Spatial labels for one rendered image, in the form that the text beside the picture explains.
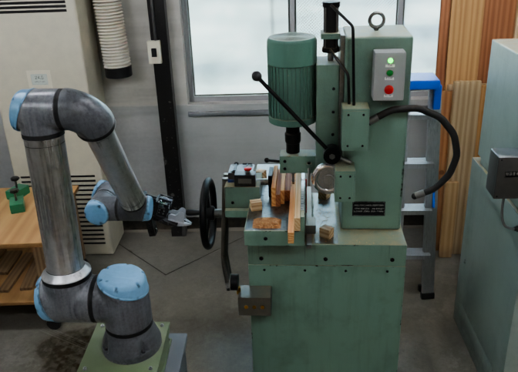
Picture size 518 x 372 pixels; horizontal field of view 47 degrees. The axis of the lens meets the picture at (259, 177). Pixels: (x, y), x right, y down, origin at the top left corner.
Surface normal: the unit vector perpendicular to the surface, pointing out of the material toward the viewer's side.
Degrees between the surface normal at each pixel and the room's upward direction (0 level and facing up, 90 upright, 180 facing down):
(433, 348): 0
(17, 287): 0
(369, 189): 90
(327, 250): 90
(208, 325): 0
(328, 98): 90
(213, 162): 90
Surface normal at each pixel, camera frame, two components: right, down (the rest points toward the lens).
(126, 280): 0.06, -0.90
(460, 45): -0.04, 0.36
